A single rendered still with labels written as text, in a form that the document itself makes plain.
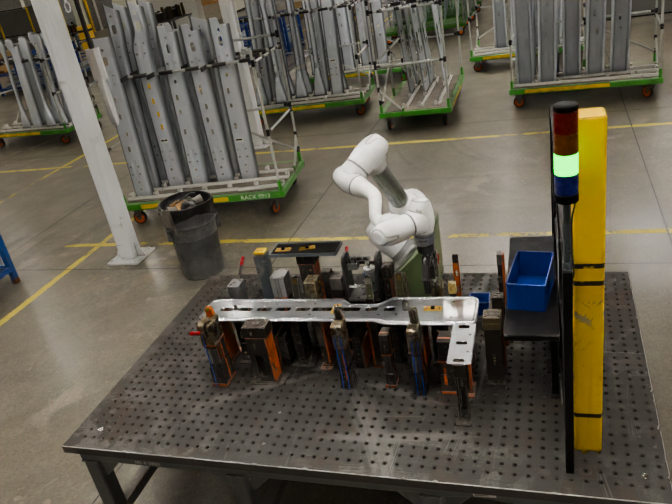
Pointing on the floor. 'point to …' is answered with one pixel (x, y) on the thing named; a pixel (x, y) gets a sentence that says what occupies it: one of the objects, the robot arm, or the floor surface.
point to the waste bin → (193, 232)
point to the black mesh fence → (563, 320)
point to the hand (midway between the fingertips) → (430, 283)
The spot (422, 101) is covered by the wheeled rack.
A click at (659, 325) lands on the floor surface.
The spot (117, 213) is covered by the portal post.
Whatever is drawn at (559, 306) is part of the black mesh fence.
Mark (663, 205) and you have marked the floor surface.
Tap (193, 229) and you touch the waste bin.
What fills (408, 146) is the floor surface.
